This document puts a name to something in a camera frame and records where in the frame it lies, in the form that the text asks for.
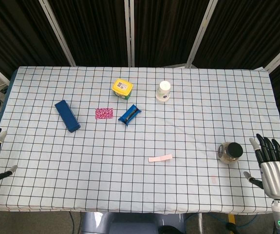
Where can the checkered light blue tablecloth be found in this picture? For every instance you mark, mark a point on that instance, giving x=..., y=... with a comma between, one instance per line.
x=139, y=185

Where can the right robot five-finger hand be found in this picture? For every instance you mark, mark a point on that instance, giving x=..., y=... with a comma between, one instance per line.
x=276, y=178

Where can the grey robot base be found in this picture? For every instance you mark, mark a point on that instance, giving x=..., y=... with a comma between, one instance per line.
x=130, y=223

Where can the black pleated screen panel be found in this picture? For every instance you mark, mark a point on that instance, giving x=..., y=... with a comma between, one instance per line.
x=93, y=29
x=13, y=31
x=247, y=29
x=164, y=29

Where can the long dark blue box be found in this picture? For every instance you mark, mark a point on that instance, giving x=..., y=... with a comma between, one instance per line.
x=67, y=116

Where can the pink strip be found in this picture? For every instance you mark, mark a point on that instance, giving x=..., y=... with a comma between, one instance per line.
x=160, y=158

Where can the yellow lidded plastic tub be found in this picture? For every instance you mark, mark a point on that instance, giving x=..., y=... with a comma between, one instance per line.
x=122, y=87

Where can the white floral paper cup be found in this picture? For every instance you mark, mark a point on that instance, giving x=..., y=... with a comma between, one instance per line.
x=164, y=91

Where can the pink patterned snack packet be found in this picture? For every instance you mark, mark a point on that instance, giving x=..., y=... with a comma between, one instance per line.
x=104, y=113

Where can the blue cookie snack pack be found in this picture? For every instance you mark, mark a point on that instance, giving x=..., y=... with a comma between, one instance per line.
x=129, y=115

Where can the glass jar black lid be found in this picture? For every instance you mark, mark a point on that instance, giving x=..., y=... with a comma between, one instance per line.
x=231, y=152

